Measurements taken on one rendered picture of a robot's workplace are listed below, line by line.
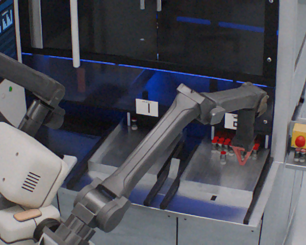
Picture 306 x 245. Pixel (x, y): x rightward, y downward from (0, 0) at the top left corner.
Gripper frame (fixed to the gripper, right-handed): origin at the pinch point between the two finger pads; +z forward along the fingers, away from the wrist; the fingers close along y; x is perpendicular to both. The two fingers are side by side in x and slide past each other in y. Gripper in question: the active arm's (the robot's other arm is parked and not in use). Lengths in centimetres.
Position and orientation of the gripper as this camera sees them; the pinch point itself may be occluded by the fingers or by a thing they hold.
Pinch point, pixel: (241, 162)
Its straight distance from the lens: 219.4
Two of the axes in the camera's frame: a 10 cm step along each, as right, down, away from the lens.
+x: -9.3, -1.6, 3.2
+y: 3.6, -3.5, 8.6
